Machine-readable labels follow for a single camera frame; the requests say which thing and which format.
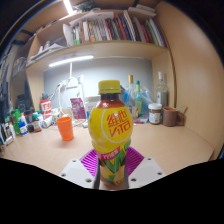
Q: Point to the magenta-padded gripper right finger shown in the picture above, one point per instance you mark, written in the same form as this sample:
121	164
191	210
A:
135	161

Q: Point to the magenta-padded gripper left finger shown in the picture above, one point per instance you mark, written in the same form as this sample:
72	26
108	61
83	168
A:
89	161

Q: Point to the yellow drink bottle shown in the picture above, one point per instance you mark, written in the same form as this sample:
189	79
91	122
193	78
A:
110	126

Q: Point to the orange plastic cup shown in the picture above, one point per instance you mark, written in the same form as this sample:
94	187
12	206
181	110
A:
65	129

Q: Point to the brown jar with white lid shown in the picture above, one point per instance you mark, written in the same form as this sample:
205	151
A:
155	115

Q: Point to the magenta pouch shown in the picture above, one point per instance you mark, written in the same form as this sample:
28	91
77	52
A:
78	108

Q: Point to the blue and white box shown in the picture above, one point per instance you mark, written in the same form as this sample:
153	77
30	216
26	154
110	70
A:
91	105

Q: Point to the brown mug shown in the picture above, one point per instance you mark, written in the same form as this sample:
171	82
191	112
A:
170	116

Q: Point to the clear bottle with green cap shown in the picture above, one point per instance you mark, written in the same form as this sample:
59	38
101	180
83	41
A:
138	103

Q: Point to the blue plastic bag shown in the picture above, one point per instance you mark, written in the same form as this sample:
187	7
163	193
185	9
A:
148	100

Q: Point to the dark bottle with red label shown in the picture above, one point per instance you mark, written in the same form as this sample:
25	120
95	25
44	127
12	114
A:
36	125

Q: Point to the clear bottle with yellow cap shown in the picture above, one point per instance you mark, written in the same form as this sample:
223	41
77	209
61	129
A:
130	93

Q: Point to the red and white can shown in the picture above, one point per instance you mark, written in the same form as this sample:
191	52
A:
46	108

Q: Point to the tall clear glass bottle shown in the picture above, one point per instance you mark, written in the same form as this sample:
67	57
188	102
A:
162	95

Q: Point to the white bottle with blue cap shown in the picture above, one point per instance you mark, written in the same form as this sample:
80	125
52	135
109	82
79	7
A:
23	128

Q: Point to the white power strip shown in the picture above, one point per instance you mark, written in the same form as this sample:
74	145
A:
73	82

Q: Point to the small green bottle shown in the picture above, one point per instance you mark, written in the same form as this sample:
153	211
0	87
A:
15	121

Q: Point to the black bag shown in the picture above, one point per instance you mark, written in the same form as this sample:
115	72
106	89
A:
23	101

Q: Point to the white light bar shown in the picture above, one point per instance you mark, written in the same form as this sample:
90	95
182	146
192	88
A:
71	61

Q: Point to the ceiling light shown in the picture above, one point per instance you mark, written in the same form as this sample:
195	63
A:
68	6

